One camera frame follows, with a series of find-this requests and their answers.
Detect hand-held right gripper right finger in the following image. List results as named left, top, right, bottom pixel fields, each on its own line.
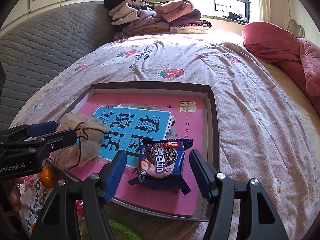
left=189, top=149, right=289, bottom=240

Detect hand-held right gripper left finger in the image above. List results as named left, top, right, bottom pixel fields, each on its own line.
left=30, top=150, right=128, bottom=240

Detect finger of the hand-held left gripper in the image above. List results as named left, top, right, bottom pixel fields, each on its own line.
left=0, top=121, right=58, bottom=143
left=24, top=129, right=78, bottom=157

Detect beige pastry bag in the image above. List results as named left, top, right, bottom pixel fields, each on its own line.
left=51, top=112, right=111, bottom=170

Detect tangerine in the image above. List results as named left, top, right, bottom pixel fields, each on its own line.
left=39, top=167, right=59, bottom=189

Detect blue cookie packet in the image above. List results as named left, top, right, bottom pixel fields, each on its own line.
left=128, top=138, right=194, bottom=196

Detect shallow cardboard box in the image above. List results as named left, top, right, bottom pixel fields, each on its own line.
left=49, top=84, right=220, bottom=222

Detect person's left hand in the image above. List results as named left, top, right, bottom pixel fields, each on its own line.
left=9, top=176, right=27, bottom=213

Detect green knitted item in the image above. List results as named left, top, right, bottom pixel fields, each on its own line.
left=82, top=219, right=144, bottom=240

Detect pink book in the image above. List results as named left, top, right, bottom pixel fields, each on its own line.
left=50, top=94, right=204, bottom=217

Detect grey quilted headboard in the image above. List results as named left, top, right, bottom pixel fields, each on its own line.
left=0, top=0, right=118, bottom=130

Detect cream under sheet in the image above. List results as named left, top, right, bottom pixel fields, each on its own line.
left=260, top=60, right=320, bottom=155

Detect pile of folded clothes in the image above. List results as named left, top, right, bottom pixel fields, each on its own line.
left=104, top=0, right=212, bottom=40

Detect red pillow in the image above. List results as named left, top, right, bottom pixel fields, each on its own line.
left=242, top=22, right=304, bottom=64

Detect pink quilted blanket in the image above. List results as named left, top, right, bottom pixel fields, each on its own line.
left=296, top=37, right=320, bottom=103

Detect green windowsill cloth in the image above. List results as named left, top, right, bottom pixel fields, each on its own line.
left=202, top=14, right=248, bottom=26

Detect dark clothes on windowsill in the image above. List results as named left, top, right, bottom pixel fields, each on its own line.
left=222, top=12, right=249, bottom=23

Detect dark-framed window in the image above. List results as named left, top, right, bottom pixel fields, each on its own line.
left=190, top=0, right=252, bottom=22

